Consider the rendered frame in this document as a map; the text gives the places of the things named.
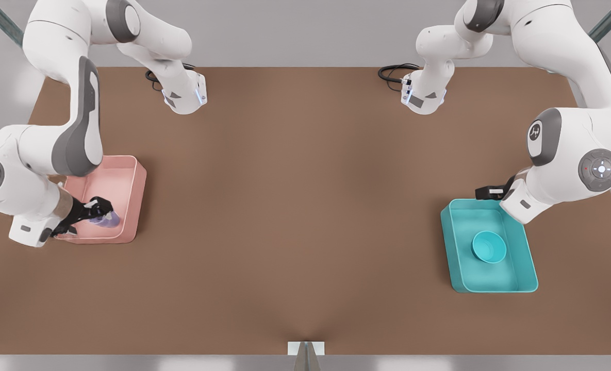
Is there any teal bowl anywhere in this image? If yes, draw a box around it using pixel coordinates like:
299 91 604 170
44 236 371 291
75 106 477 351
471 230 507 264

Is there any pink plastic box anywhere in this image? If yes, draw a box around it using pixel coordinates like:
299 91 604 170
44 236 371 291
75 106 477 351
54 155 147 244

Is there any purple cup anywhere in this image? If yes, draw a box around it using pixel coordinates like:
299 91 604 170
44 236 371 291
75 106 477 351
89 211 121 228

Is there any black cable loop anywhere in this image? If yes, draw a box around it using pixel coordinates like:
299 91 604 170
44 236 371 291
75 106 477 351
377 63 422 92
145 63 197 92

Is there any teal plastic box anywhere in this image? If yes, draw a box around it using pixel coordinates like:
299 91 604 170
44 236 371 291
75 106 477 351
440 198 539 294

